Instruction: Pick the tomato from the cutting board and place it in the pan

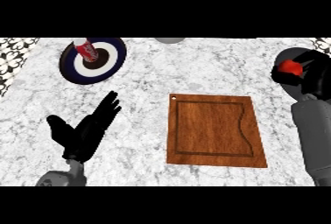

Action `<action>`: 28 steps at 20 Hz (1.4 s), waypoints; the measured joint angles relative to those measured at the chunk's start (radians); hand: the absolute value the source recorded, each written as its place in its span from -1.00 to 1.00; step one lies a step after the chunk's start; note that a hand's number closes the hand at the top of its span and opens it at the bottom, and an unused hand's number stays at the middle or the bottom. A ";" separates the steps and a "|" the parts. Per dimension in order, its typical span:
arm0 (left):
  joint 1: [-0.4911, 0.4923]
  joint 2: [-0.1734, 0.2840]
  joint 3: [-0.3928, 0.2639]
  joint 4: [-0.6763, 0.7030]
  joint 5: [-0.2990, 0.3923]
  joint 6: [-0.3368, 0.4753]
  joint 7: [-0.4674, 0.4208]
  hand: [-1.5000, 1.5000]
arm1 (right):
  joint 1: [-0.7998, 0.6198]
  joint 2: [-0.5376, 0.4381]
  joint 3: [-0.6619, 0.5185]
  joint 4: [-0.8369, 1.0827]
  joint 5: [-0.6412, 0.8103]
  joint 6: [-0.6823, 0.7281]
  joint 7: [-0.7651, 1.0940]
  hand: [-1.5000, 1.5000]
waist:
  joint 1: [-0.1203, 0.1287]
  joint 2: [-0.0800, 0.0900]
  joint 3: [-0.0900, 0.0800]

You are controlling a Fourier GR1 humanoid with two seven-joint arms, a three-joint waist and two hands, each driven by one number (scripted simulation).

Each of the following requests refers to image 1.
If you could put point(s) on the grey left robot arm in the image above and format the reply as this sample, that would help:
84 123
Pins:
71 175

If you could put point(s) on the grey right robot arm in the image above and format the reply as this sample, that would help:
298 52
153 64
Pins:
314 137

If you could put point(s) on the blue and white plate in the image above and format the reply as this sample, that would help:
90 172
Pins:
91 61

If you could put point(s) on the grey round object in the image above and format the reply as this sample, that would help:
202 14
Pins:
170 40

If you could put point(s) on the red can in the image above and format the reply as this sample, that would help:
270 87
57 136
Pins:
87 51

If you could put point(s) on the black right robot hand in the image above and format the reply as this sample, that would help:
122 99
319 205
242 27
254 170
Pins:
316 75

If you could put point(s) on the brown wooden cutting board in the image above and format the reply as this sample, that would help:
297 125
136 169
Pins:
214 131

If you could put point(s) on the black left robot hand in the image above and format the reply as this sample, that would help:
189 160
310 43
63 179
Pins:
85 131

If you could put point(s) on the grey pan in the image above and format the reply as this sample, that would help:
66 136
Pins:
286 87

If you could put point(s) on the red tomato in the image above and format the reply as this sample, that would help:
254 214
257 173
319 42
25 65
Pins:
289 68

